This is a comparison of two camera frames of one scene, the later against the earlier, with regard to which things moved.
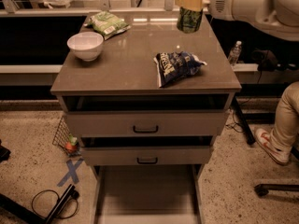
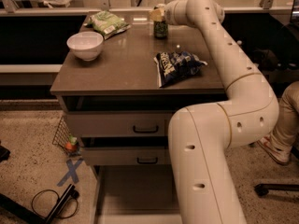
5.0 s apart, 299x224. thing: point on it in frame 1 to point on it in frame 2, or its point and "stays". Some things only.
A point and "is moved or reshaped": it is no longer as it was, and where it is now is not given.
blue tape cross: (72, 172) stays
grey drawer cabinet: (147, 91) stays
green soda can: (189, 21) is moved or reshaped
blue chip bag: (175, 65) stays
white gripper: (219, 2) to (169, 14)
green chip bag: (107, 23) stays
